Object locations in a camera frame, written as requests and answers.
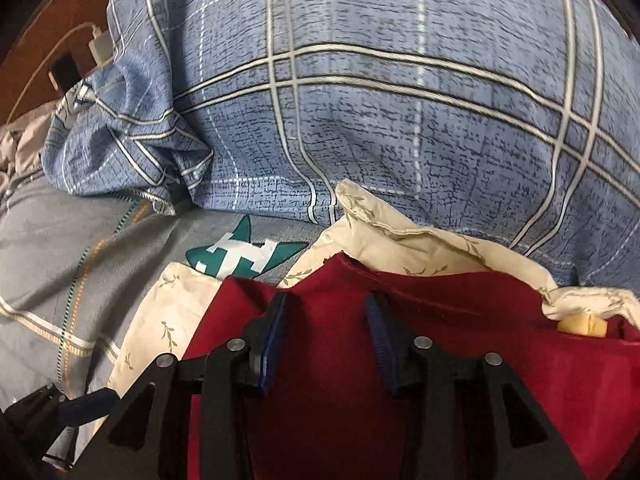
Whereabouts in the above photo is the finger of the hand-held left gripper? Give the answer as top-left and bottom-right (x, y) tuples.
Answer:
(56, 390), (121, 424)

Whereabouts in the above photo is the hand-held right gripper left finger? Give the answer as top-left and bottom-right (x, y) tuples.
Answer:
(75, 292), (289, 480)

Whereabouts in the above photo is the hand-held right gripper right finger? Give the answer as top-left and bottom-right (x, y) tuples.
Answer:
(365, 292), (587, 480)

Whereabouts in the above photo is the red sweater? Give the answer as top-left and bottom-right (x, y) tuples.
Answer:
(180, 252), (640, 480)

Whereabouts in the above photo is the white leaf-print cloth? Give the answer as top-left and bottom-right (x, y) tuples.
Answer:
(107, 180), (640, 401)

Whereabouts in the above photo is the grey striped bed sheet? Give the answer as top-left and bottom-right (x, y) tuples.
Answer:
(0, 170), (326, 461)

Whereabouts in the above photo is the small yellow object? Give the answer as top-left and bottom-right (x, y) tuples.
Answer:
(556, 312), (608, 337)

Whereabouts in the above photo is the blue plaid pillow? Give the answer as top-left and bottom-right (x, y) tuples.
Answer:
(42, 0), (640, 291)

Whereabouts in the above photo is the grey crumpled cloth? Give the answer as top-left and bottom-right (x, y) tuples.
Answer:
(0, 97), (66, 186)

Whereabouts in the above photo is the black phone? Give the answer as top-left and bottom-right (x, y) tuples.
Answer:
(49, 55), (81, 88)

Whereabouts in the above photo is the white charger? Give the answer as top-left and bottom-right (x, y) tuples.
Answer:
(87, 30), (116, 68)

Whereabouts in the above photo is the white charging cable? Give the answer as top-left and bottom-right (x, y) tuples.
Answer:
(0, 21), (98, 126)

